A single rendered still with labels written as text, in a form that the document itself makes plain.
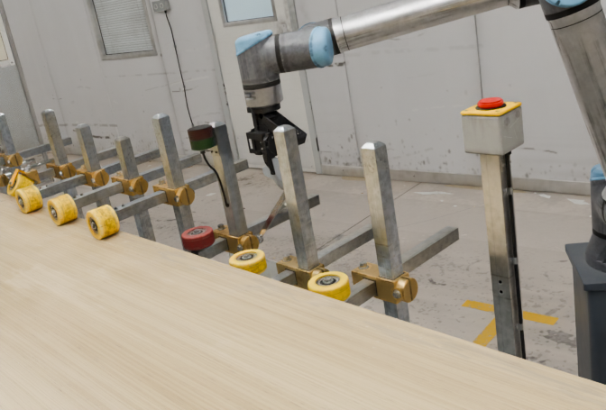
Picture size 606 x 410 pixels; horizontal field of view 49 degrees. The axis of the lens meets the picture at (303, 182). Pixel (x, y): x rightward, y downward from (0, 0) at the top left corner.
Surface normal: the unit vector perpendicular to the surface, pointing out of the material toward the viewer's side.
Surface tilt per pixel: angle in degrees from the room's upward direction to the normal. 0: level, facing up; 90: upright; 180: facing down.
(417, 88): 90
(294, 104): 90
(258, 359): 0
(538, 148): 90
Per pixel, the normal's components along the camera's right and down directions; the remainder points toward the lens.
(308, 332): -0.17, -0.94
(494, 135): -0.71, 0.32
